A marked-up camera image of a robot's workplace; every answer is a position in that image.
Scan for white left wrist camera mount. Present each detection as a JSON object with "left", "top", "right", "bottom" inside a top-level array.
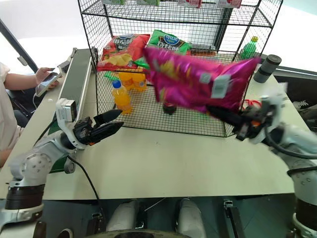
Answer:
[{"left": 55, "top": 98, "right": 86, "bottom": 150}]

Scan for black wire rack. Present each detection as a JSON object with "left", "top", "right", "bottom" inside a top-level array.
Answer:
[{"left": 77, "top": 0, "right": 284, "bottom": 138}]

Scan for red cable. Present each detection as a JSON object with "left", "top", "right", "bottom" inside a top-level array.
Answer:
[{"left": 242, "top": 98, "right": 264, "bottom": 110}]

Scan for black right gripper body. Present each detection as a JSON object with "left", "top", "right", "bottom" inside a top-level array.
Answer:
[{"left": 235, "top": 107, "right": 267, "bottom": 142}]

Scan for black table frame bracket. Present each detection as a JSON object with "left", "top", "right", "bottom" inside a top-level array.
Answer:
[{"left": 222, "top": 197, "right": 247, "bottom": 238}]

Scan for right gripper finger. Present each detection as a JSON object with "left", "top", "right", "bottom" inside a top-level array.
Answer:
[
  {"left": 206, "top": 105, "right": 246, "bottom": 121},
  {"left": 212, "top": 114, "right": 248, "bottom": 129}
]

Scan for white robot leg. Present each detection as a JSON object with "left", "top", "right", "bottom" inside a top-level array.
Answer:
[
  {"left": 176, "top": 197, "right": 207, "bottom": 238},
  {"left": 106, "top": 200, "right": 140, "bottom": 234}
]

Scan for red chip bag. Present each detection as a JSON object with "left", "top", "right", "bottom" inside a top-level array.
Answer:
[{"left": 96, "top": 33, "right": 151, "bottom": 72}]

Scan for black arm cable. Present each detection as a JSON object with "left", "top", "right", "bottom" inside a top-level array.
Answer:
[
  {"left": 67, "top": 155, "right": 106, "bottom": 225},
  {"left": 262, "top": 127, "right": 317, "bottom": 160}
]

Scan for black slanted pole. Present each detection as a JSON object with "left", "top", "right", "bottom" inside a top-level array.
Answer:
[{"left": 0, "top": 18, "right": 40, "bottom": 75}]

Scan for green chip bag dark label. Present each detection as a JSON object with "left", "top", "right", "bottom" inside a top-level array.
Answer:
[{"left": 146, "top": 29, "right": 193, "bottom": 57}]

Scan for white robot right leg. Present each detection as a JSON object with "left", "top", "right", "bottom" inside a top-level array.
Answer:
[{"left": 176, "top": 197, "right": 207, "bottom": 238}]

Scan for orange soda bottle blue cap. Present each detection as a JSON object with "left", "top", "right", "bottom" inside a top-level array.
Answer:
[{"left": 111, "top": 79, "right": 133, "bottom": 115}]

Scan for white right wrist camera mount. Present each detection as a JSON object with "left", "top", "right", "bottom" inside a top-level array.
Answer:
[{"left": 259, "top": 92, "right": 286, "bottom": 131}]

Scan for red snack pack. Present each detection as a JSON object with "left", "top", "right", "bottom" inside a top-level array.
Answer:
[
  {"left": 217, "top": 0, "right": 244, "bottom": 9},
  {"left": 177, "top": 0, "right": 202, "bottom": 9}
]

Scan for dark red flat packet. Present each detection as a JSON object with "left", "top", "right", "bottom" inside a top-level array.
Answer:
[{"left": 190, "top": 49, "right": 219, "bottom": 57}]

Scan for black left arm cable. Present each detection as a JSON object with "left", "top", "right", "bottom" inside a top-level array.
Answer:
[{"left": 67, "top": 155, "right": 106, "bottom": 225}]

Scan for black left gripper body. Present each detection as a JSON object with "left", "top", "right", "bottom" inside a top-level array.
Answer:
[{"left": 72, "top": 116, "right": 97, "bottom": 147}]

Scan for magenta chip bag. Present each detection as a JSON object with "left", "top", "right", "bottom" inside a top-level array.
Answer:
[{"left": 142, "top": 46, "right": 262, "bottom": 115}]

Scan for white smartphone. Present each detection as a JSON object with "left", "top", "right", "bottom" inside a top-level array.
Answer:
[{"left": 35, "top": 71, "right": 63, "bottom": 98}]

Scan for white robot left leg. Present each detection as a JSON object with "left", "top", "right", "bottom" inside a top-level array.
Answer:
[{"left": 106, "top": 200, "right": 140, "bottom": 234}]

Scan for grey cylindrical flask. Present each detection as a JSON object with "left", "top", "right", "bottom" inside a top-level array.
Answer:
[{"left": 253, "top": 54, "right": 283, "bottom": 84}]

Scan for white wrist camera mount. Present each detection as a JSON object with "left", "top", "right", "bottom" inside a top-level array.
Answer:
[
  {"left": 259, "top": 92, "right": 286, "bottom": 131},
  {"left": 55, "top": 98, "right": 86, "bottom": 150}
]

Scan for green soda bottle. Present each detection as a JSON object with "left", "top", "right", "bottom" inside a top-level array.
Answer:
[{"left": 239, "top": 36, "right": 260, "bottom": 60}]

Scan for green conveyor belt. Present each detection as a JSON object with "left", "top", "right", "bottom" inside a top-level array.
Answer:
[{"left": 37, "top": 46, "right": 98, "bottom": 175}]

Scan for bystander bare hand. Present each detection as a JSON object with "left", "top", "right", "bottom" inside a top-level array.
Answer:
[{"left": 36, "top": 67, "right": 61, "bottom": 90}]

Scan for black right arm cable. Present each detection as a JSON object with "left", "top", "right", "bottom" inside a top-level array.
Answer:
[{"left": 262, "top": 127, "right": 317, "bottom": 160}]

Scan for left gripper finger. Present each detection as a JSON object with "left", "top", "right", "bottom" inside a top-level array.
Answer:
[
  {"left": 89, "top": 121, "right": 125, "bottom": 145},
  {"left": 93, "top": 109, "right": 123, "bottom": 125}
]

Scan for bystander white shirt torso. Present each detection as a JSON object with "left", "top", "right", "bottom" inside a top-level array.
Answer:
[{"left": 0, "top": 61, "right": 25, "bottom": 169}]

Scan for plain green snack bag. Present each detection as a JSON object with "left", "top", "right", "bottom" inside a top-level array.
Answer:
[{"left": 103, "top": 57, "right": 151, "bottom": 81}]

